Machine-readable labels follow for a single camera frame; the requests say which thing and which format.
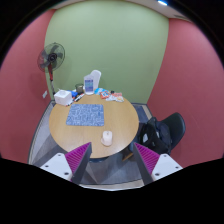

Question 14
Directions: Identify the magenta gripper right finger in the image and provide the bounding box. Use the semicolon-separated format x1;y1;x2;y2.
132;142;184;186

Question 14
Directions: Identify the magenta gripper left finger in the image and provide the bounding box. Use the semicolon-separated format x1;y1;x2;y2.
40;141;93;185

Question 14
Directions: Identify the blue patterned mouse pad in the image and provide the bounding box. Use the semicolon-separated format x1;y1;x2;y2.
66;104;104;126

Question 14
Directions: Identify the black backpack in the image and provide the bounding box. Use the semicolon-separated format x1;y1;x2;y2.
137;117;172;154

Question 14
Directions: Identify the black chair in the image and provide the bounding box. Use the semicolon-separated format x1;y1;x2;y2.
162;112;186;149

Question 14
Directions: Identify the round wooden table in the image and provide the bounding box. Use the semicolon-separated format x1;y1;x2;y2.
49;95;139;159

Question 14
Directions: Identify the white tissue box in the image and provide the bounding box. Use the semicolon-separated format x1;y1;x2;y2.
54;90;72;106

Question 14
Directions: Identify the black marker pen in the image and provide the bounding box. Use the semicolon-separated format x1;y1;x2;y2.
74;93;85;102

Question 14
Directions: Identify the white snack packet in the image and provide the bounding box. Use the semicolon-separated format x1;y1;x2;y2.
107;93;124;102

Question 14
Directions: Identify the orange snack packet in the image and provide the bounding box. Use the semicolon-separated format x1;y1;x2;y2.
100;90;110;99

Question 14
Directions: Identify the dark glass jar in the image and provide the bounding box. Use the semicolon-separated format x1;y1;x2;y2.
75;83;84;94

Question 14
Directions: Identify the clear plastic jug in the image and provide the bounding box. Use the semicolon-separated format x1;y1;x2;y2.
84;70;101;95

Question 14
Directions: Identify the black standing fan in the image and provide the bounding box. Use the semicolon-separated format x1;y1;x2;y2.
37;42;65;93

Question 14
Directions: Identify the ceiling light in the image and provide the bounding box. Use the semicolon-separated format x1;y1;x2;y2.
157;0;168;6

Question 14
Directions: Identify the wall power socket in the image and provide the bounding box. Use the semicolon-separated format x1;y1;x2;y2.
42;90;48;99

